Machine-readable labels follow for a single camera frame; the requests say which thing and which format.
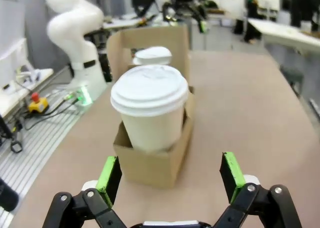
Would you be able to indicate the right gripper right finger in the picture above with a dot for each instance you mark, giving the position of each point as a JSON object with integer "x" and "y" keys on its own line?
{"x": 260, "y": 208}

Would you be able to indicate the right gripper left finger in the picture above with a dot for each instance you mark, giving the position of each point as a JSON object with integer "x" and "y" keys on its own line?
{"x": 82, "y": 210}

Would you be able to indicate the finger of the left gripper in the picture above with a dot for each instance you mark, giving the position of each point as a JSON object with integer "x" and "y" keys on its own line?
{"x": 170, "y": 15}
{"x": 201, "y": 22}

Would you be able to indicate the white plastic cup lid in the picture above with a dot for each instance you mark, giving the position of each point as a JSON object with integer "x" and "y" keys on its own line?
{"x": 152, "y": 55}
{"x": 150, "y": 87}

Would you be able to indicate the brown cardboard cup carrier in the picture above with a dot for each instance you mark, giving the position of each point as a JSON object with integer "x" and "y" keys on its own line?
{"x": 150, "y": 168}

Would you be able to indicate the white paper cup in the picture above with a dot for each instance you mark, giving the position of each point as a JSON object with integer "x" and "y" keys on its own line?
{"x": 152, "y": 130}

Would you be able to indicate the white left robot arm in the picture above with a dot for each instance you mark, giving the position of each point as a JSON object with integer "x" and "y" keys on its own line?
{"x": 75, "y": 20}

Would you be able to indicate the cluttered white table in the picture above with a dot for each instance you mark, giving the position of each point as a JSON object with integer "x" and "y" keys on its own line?
{"x": 125, "y": 21}

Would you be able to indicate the person in green top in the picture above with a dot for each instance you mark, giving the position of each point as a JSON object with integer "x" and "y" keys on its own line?
{"x": 253, "y": 12}

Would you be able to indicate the black cylinder object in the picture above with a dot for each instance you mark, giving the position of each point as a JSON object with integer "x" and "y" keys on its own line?
{"x": 7, "y": 195}

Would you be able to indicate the white table with brown fur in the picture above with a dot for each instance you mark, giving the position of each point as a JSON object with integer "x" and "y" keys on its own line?
{"x": 287, "y": 37}

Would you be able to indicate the person in dark clothes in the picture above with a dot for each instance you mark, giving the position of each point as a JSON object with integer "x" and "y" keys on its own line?
{"x": 302, "y": 5}

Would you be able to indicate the brown fur piece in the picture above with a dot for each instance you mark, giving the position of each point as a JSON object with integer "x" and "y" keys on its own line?
{"x": 312, "y": 33}

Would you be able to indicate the yellow emergency stop button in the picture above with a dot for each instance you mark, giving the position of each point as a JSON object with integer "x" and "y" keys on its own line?
{"x": 37, "y": 106}

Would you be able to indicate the white side table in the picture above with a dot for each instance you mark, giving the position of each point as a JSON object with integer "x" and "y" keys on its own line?
{"x": 42, "y": 74}

